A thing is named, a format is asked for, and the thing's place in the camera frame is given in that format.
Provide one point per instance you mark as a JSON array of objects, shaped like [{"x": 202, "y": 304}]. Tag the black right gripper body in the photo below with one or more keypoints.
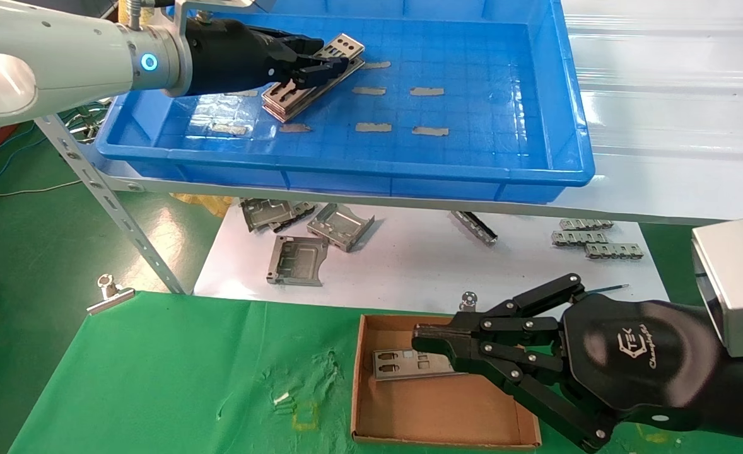
[{"x": 636, "y": 359}]

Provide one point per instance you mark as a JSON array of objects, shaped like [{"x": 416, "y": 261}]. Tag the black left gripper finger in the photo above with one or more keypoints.
[
  {"x": 315, "y": 70},
  {"x": 302, "y": 44}
]

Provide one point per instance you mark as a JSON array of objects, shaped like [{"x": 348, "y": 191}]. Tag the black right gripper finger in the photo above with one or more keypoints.
[
  {"x": 510, "y": 325},
  {"x": 523, "y": 372}
]

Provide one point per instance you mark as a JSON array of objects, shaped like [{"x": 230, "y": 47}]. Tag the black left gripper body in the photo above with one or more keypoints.
[{"x": 233, "y": 57}]

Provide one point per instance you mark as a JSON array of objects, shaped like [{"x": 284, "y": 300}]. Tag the silver metal I/O shield plate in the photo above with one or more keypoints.
[
  {"x": 337, "y": 79},
  {"x": 403, "y": 372},
  {"x": 346, "y": 45}
]

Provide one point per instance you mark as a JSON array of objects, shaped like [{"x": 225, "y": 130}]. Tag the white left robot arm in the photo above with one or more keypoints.
[{"x": 62, "y": 57}]

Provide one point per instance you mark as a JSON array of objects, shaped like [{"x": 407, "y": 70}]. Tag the brown cardboard box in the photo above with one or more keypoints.
[{"x": 422, "y": 410}]

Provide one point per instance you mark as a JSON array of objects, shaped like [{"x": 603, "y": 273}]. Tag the blue plastic tray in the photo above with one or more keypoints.
[{"x": 472, "y": 157}]

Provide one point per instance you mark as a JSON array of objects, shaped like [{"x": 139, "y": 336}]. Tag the grey tape strip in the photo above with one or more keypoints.
[
  {"x": 296, "y": 128},
  {"x": 379, "y": 64},
  {"x": 426, "y": 92},
  {"x": 229, "y": 129},
  {"x": 430, "y": 131},
  {"x": 373, "y": 127},
  {"x": 245, "y": 94},
  {"x": 369, "y": 91}
]

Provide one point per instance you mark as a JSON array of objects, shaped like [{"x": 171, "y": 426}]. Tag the silver binder clip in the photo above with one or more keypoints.
[
  {"x": 110, "y": 301},
  {"x": 466, "y": 307}
]

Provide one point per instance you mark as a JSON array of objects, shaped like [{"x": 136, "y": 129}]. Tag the thin black stick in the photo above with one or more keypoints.
[{"x": 614, "y": 288}]

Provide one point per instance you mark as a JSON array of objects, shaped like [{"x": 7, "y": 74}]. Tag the grey metal connector strip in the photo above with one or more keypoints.
[
  {"x": 576, "y": 238},
  {"x": 614, "y": 251},
  {"x": 586, "y": 224}
]

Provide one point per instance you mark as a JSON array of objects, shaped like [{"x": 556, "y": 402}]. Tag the white board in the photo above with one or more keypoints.
[{"x": 409, "y": 265}]

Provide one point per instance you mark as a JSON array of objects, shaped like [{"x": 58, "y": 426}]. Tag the small white scrap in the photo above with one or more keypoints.
[{"x": 281, "y": 398}]

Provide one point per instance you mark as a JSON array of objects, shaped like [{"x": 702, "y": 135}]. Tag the green table cloth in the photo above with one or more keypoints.
[{"x": 188, "y": 366}]

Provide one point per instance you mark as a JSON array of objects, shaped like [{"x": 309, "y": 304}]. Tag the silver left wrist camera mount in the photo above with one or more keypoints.
[{"x": 181, "y": 12}]

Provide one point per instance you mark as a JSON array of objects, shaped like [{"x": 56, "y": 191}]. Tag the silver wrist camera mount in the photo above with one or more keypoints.
[
  {"x": 737, "y": 284},
  {"x": 181, "y": 12}
]

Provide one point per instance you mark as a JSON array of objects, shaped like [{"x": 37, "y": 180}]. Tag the grey metal rail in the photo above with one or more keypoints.
[{"x": 475, "y": 230}]

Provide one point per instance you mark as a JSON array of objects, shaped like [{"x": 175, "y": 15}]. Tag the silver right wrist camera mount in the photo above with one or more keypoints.
[{"x": 737, "y": 284}]

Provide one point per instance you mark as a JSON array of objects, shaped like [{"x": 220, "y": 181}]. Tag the grey folded metal bracket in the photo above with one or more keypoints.
[
  {"x": 261, "y": 214},
  {"x": 302, "y": 210}
]

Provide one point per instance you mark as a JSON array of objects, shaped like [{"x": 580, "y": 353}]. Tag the grey U-shaped metal bracket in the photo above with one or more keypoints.
[{"x": 340, "y": 227}]

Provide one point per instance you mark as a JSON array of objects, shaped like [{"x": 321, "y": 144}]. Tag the grey perforated rack post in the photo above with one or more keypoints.
[{"x": 113, "y": 202}]

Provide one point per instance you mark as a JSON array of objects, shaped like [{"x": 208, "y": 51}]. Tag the grey flat metal frame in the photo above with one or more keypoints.
[{"x": 277, "y": 258}]

